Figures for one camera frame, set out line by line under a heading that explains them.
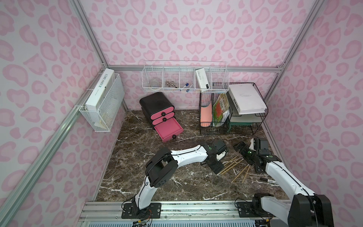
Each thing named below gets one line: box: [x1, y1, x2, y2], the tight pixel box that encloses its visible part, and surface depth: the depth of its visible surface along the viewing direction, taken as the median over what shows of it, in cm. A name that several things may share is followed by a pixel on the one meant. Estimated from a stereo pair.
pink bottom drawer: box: [154, 117, 184, 143], surface depth 106 cm
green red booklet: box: [212, 93, 231, 123], surface depth 103 cm
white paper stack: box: [228, 83, 268, 115], surface depth 95 cm
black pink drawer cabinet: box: [139, 91, 184, 143], surface depth 104 cm
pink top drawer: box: [149, 105, 175, 120], surface depth 98 cm
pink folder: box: [199, 102, 213, 128], surface depth 114 cm
